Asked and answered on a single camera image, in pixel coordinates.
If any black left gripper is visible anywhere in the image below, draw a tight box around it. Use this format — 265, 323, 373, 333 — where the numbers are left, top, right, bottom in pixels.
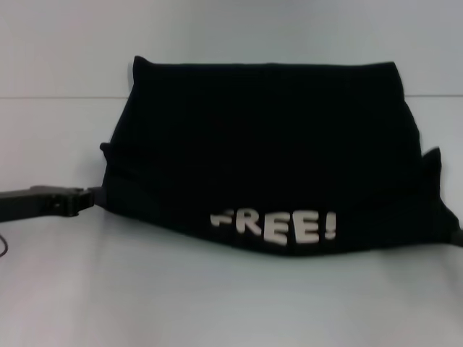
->
0, 184, 109, 223

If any black shirt with white print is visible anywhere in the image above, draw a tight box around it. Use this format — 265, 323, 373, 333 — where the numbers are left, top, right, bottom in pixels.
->
99, 55, 462, 258

